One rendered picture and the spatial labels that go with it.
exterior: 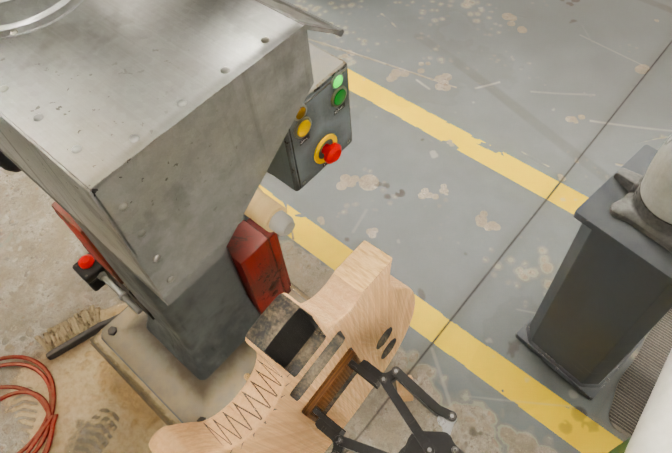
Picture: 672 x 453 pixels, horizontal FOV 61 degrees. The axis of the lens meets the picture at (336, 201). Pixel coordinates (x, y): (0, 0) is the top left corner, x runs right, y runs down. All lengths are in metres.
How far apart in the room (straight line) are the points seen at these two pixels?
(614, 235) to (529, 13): 1.82
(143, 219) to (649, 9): 2.96
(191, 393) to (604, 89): 2.01
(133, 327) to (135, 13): 1.36
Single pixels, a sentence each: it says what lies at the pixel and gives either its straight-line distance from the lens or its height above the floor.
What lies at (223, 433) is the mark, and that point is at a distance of 0.66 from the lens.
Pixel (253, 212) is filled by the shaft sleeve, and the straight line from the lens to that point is 0.62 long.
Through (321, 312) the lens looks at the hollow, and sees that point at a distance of 0.66.
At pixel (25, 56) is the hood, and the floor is 1.53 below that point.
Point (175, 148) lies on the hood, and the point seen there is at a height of 1.51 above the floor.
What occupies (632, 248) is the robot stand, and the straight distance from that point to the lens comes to 1.34.
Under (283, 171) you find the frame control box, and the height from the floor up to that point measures 0.96.
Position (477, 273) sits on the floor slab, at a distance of 2.03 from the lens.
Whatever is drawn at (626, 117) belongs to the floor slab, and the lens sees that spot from 2.61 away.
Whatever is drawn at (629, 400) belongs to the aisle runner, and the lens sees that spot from 1.97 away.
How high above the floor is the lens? 1.76
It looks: 54 degrees down
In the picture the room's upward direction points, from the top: 7 degrees counter-clockwise
